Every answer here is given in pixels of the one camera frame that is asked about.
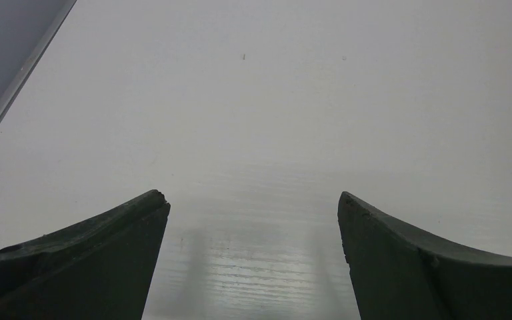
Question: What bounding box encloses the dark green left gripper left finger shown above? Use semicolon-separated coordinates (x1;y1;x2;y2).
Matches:
0;189;171;319

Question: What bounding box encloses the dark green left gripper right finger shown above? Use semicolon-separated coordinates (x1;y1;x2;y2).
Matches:
337;192;512;319

